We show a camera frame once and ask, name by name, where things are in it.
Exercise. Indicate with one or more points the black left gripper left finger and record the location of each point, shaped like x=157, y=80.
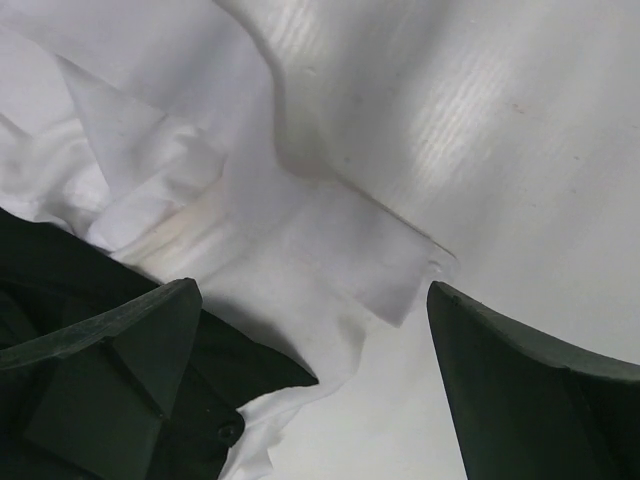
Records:
x=89, y=400

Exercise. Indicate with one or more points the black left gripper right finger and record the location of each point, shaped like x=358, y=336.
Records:
x=527, y=405

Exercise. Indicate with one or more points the white shirt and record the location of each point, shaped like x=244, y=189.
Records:
x=145, y=128

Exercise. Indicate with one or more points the black shirt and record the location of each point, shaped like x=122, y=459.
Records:
x=55, y=279

